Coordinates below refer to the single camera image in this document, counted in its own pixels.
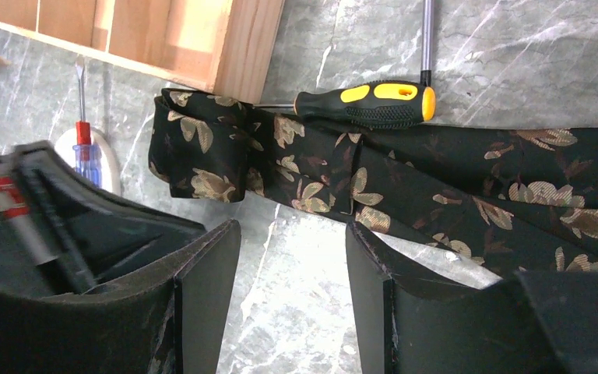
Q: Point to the wooden compartment tray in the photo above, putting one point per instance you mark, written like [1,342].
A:
[222,47]

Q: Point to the black gold patterned tie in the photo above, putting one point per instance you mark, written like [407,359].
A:
[508,200]

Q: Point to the black yellow screwdriver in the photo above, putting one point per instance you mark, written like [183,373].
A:
[427,42]
[381,104]

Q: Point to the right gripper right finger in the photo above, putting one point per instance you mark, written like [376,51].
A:
[410,319]

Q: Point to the upper black yellow screwdriver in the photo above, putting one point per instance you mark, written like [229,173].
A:
[427,42]

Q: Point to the blue red small screwdriver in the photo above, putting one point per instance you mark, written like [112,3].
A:
[87,154]

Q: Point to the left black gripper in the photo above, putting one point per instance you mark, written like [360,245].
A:
[59,233]

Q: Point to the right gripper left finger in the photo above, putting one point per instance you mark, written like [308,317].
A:
[166,317]

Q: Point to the white tape roll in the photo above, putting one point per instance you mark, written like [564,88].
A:
[109,171]

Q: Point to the lower black yellow screwdriver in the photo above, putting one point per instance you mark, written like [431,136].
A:
[381,104]

